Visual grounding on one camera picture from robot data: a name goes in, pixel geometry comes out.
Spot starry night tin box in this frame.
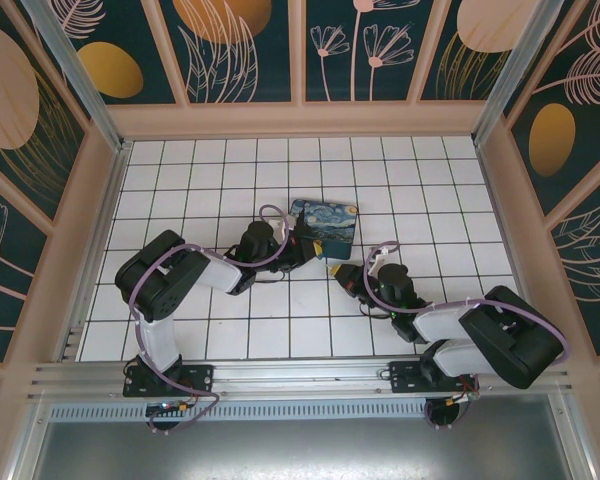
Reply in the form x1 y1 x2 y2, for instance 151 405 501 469
288 198 360 261

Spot grey metal sheet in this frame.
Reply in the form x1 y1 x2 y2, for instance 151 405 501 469
9 418 596 480

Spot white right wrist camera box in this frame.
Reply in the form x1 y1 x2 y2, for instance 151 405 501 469
371 242 400 267

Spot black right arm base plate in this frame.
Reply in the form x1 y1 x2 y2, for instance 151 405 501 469
388 360 481 396

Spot aluminium mounting rail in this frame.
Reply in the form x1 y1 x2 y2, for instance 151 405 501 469
27 353 579 401

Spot aluminium side rail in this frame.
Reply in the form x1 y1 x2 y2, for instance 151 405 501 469
54 142 131 362
474 142 551 356

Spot slotted grey cable duct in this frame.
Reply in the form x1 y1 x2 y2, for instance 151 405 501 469
47 402 431 422

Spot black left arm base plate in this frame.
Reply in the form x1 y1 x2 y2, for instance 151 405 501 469
123 363 216 399

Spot aluminium corner post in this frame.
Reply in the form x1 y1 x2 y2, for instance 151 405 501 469
19 0 133 154
472 0 566 146

